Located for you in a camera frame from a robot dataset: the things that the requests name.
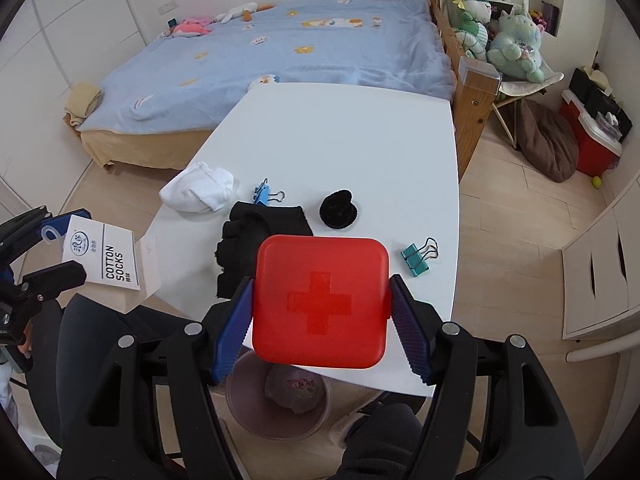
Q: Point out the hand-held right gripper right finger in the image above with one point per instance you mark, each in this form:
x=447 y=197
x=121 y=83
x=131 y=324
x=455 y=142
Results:
x=411 y=332

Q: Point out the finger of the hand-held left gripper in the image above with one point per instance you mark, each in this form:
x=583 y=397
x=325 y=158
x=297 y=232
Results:
x=22 y=230
x=55 y=277

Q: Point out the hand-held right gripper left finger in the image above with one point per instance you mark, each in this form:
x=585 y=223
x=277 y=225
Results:
x=232 y=332

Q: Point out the cotton socks package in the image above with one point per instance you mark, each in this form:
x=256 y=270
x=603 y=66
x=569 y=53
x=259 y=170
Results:
x=100 y=255

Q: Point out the red box with cross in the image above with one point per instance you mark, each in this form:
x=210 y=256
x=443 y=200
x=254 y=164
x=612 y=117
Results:
x=320 y=305

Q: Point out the black sock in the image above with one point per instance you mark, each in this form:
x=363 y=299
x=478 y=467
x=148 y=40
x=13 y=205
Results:
x=250 y=240
x=331 y=208

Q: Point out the pink translucent waste bin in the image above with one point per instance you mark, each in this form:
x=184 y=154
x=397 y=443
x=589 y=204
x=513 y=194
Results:
x=280 y=425

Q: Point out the blue binder clip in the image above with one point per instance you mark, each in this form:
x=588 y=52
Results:
x=261 y=193

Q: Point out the teal binder clip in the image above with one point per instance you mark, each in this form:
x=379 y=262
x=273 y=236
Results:
x=414 y=259

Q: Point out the crumpled grey wrapper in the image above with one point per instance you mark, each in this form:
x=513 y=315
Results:
x=295 y=390

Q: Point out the person's right leg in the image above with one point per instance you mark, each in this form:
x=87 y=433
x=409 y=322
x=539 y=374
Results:
x=380 y=440

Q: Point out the person's right foot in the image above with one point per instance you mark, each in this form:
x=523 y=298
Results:
x=347 y=427

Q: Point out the beige folded cloth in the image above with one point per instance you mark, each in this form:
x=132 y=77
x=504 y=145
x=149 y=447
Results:
x=82 y=102

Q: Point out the white printed cloth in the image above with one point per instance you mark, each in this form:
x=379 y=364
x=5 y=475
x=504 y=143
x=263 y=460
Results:
x=45 y=462

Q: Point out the white sock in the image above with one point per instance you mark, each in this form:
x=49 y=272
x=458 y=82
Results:
x=195 y=187

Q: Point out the beige bed skirt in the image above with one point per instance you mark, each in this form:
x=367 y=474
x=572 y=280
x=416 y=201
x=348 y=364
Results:
x=150 y=150

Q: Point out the white drawer cabinet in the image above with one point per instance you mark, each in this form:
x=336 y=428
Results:
x=600 y=280

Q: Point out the brown cushion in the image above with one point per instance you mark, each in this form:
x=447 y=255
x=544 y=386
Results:
x=545 y=145

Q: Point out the red cooler box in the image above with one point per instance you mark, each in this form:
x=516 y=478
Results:
x=595 y=152

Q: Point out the pink plush toy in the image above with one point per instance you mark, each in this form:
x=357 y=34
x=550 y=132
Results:
x=190 y=27

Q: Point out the white folding chair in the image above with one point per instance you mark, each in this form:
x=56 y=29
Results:
x=525 y=88

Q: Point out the bed with blue blanket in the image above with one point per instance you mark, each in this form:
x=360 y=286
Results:
x=300 y=70

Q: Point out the clear corner guard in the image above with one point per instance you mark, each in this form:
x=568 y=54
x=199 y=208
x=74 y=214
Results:
x=480 y=69

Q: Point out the black bag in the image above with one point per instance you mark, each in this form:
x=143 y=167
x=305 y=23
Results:
x=600 y=102

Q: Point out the teal unicorn plush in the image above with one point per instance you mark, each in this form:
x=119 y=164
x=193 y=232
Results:
x=515 y=45

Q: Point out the white goose plush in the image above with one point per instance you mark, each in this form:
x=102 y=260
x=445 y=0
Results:
x=240 y=12

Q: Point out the green dragon plush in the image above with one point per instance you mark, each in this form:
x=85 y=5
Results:
x=472 y=30

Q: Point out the cream hat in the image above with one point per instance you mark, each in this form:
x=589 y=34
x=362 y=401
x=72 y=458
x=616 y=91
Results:
x=601 y=80

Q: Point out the wooden bed frame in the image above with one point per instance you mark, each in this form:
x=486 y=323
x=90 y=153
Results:
x=470 y=110

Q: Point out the white wall outlet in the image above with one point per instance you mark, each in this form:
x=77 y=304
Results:
x=168 y=8

